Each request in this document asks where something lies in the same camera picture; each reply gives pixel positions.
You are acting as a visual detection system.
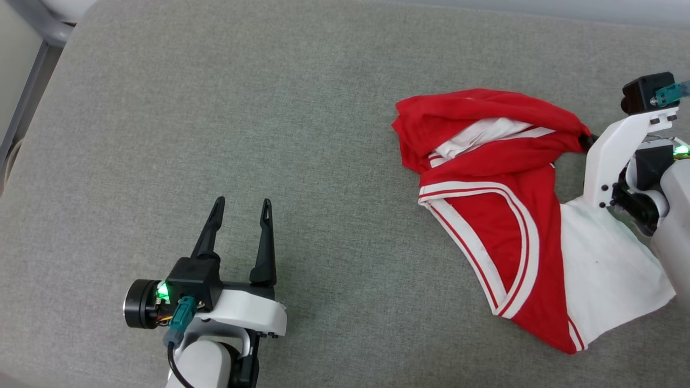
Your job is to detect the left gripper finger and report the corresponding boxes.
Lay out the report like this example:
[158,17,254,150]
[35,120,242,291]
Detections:
[191,196,226,261]
[249,198,278,287]

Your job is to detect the white round object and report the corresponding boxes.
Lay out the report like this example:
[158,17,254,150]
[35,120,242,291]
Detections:
[41,0,99,24]

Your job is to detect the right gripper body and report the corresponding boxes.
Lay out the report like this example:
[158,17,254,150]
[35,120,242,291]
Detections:
[611,143,690,235]

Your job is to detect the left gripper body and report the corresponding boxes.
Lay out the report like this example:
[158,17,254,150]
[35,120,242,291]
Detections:
[123,279,174,330]

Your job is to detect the red white basketball jersey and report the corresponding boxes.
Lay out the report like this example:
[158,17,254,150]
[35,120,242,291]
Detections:
[392,88,678,355]

